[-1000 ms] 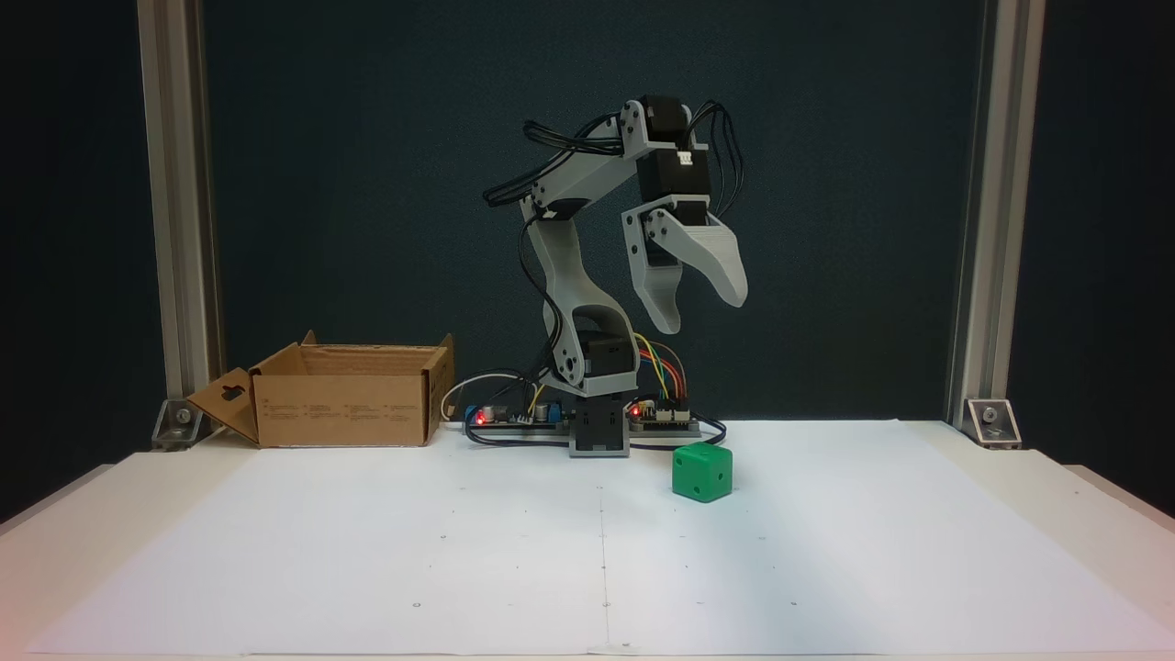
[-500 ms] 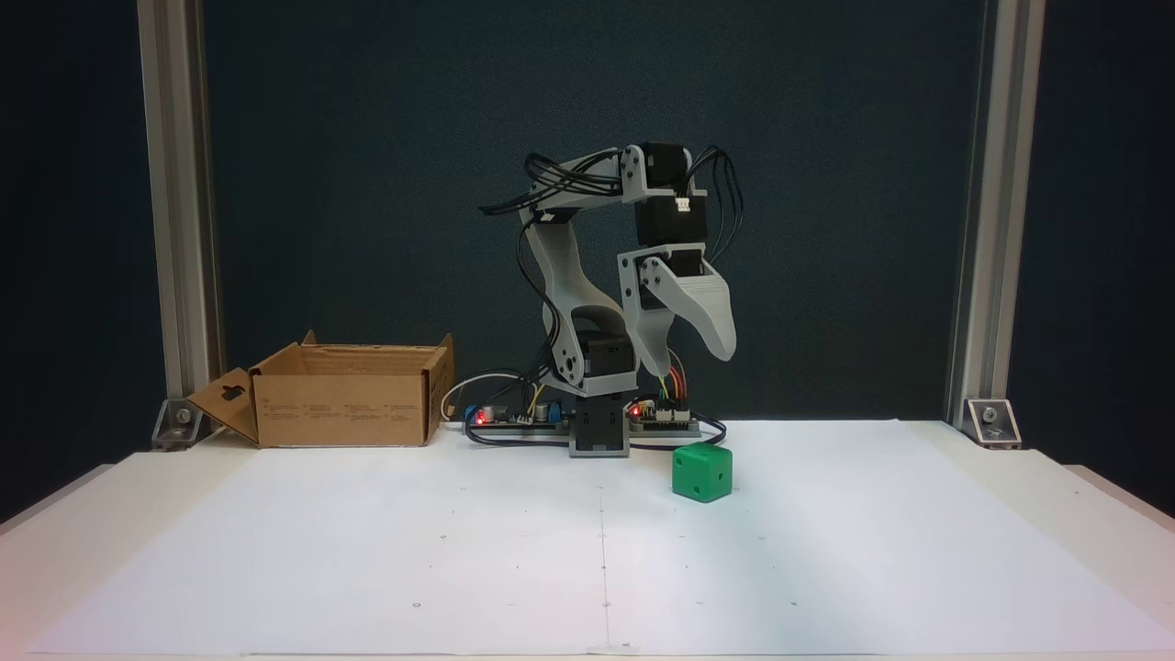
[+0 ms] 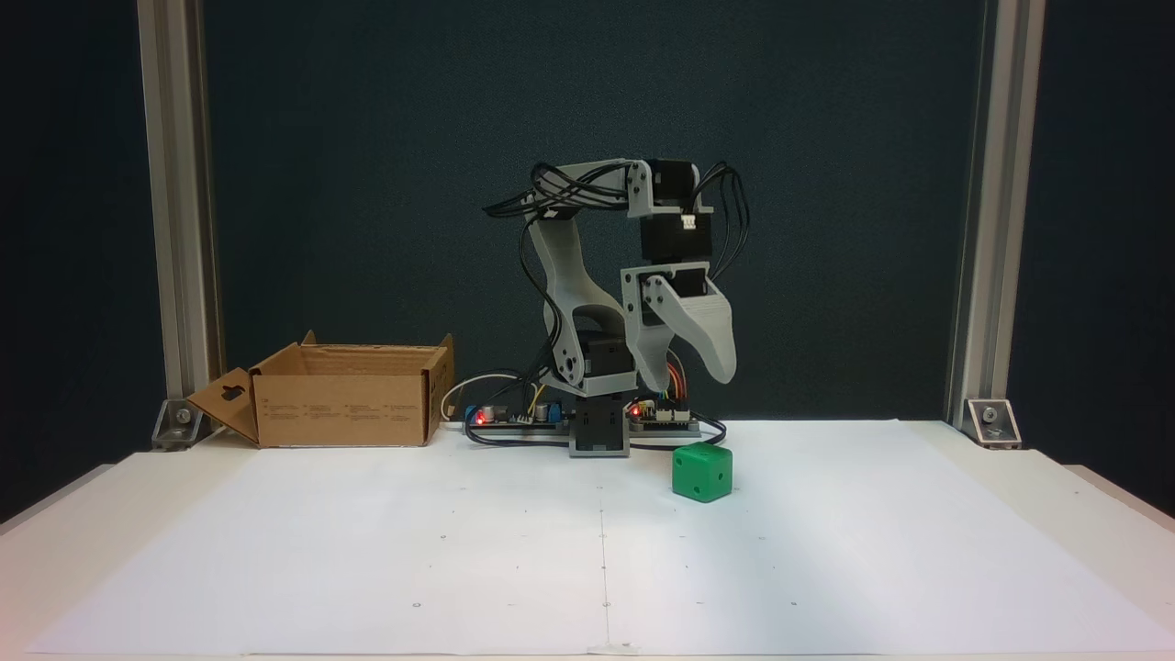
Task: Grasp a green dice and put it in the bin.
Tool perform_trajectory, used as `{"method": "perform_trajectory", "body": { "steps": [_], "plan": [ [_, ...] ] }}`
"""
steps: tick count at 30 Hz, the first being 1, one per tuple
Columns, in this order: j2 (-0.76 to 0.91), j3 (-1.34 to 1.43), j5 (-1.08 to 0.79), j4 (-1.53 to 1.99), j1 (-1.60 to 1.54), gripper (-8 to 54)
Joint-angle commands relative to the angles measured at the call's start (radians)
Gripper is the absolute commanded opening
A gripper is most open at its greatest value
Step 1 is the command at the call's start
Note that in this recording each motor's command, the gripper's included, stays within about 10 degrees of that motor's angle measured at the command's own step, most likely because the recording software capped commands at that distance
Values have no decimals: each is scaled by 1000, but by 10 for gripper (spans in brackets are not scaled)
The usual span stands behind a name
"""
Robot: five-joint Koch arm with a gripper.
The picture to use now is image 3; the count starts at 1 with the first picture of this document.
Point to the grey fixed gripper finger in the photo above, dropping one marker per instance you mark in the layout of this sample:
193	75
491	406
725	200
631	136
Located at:
650	353

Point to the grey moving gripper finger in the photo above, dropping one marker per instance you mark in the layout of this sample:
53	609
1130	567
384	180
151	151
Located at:
707	335

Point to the green die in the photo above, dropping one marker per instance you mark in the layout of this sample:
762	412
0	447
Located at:
702	473

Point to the blue circuit board with capacitors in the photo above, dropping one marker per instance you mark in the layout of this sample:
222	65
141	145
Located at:
500	418

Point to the open cardboard box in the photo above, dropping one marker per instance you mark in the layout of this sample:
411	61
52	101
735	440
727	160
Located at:
340	408

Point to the metal corner bracket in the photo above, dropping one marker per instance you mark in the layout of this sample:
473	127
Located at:
179	424
991	422

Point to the aluminium frame post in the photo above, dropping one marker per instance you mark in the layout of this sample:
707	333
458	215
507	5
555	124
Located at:
996	202
179	202

